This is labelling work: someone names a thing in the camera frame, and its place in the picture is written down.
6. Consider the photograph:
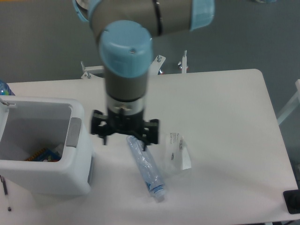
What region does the black pen on table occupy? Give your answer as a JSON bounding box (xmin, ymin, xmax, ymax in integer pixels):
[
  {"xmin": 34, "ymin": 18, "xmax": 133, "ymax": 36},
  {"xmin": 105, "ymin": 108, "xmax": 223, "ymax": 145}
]
[{"xmin": 0, "ymin": 174, "xmax": 12, "ymax": 212}]

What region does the white trash can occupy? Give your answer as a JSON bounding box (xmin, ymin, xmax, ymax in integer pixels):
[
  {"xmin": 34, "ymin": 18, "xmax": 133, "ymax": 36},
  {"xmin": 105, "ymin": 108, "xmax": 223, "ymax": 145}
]
[{"xmin": 0, "ymin": 96, "xmax": 94, "ymax": 195}]

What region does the clear plastic wrapper bag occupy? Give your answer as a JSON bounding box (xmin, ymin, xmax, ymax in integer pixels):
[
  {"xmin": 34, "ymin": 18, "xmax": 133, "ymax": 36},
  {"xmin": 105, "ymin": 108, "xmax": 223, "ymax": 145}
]
[{"xmin": 163, "ymin": 132, "xmax": 192, "ymax": 176}]

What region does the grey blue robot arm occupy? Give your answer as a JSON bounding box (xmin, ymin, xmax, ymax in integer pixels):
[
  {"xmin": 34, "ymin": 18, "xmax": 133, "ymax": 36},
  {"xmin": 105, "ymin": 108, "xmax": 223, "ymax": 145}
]
[{"xmin": 73, "ymin": 0, "xmax": 215, "ymax": 146}]

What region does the crushed clear plastic bottle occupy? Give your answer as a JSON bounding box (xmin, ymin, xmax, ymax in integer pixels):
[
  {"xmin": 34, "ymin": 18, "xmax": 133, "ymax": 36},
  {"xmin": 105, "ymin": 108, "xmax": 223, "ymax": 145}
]
[{"xmin": 126, "ymin": 135, "xmax": 165, "ymax": 202}]

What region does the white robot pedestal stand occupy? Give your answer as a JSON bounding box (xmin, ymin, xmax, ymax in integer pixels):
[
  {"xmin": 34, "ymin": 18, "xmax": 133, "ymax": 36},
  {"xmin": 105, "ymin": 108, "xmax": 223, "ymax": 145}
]
[{"xmin": 81, "ymin": 50, "xmax": 188, "ymax": 79}]

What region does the white frame at right edge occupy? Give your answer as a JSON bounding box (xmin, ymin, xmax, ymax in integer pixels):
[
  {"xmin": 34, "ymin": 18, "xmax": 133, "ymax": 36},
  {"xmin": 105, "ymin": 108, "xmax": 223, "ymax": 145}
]
[{"xmin": 277, "ymin": 79, "xmax": 300, "ymax": 125}]

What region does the black device at table corner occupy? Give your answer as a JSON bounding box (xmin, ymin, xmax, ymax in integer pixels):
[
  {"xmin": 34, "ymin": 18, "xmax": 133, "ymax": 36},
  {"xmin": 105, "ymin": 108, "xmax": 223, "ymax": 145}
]
[{"xmin": 283, "ymin": 189, "xmax": 300, "ymax": 214}]

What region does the colourful trash inside can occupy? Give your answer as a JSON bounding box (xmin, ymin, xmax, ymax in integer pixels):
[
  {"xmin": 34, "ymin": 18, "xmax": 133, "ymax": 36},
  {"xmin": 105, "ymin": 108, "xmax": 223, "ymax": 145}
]
[{"xmin": 24, "ymin": 148, "xmax": 61, "ymax": 162}]

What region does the blue bottle at left edge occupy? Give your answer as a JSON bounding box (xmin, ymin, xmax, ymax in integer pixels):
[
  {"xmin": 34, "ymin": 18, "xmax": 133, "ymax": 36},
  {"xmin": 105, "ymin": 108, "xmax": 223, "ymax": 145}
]
[{"xmin": 0, "ymin": 80, "xmax": 15, "ymax": 96}]

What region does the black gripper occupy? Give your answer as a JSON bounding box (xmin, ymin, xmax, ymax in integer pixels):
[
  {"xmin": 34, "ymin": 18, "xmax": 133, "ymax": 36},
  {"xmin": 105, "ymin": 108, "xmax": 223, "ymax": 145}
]
[{"xmin": 90, "ymin": 109, "xmax": 159, "ymax": 151}]

